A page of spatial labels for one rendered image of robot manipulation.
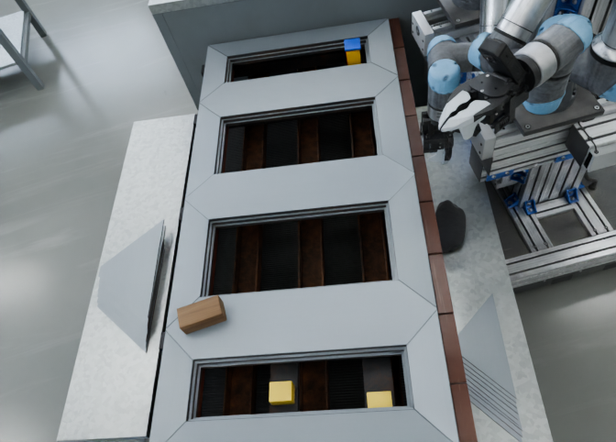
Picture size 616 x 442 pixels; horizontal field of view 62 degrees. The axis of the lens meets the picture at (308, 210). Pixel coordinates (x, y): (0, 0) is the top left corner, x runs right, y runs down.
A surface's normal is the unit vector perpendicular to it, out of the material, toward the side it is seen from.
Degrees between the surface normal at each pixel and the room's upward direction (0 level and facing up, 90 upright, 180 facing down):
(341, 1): 90
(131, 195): 0
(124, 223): 0
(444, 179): 0
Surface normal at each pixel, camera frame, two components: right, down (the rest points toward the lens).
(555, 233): -0.16, -0.55
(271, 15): 0.01, 0.83
